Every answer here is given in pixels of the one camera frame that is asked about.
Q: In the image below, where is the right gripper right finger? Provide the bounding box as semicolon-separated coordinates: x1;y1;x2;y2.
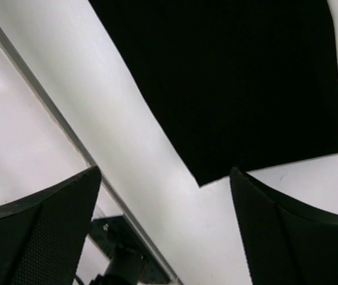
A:
229;168;338;284

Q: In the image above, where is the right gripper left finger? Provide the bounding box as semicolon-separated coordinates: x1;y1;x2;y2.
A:
0;166;102;284

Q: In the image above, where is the black skirt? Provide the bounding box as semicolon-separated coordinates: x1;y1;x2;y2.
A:
91;0;338;186

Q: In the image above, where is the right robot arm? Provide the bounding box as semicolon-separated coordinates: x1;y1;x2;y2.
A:
0;167;338;284

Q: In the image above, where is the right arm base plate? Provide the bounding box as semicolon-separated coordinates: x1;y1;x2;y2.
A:
89;216;171;285

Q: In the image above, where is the aluminium table frame rail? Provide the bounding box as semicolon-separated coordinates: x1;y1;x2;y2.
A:
0;27;182;284

